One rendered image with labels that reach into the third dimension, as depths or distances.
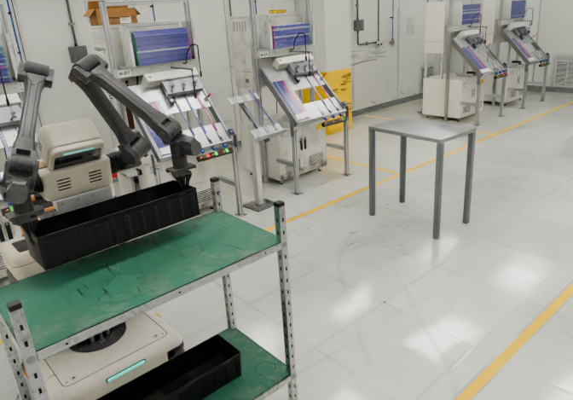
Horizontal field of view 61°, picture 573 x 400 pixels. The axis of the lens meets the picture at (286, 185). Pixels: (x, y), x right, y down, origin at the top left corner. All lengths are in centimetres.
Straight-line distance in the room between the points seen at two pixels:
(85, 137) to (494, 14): 774
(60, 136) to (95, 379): 108
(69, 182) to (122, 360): 88
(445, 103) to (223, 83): 337
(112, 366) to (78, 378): 14
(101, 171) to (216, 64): 443
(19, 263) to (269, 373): 118
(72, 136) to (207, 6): 452
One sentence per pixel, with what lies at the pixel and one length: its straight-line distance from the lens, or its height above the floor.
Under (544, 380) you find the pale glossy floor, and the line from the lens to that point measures 278.
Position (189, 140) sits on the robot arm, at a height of 132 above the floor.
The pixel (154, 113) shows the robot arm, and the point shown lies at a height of 141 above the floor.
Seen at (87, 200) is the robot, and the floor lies 107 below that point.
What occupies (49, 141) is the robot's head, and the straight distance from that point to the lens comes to 201.
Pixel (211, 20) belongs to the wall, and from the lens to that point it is 639.
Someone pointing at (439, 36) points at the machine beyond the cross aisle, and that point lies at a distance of 778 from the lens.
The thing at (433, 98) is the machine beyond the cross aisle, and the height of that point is 32.
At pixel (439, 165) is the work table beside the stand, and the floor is 61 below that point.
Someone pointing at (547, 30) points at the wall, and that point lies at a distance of 1043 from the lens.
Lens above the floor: 174
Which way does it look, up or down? 20 degrees down
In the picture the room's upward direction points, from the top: 4 degrees counter-clockwise
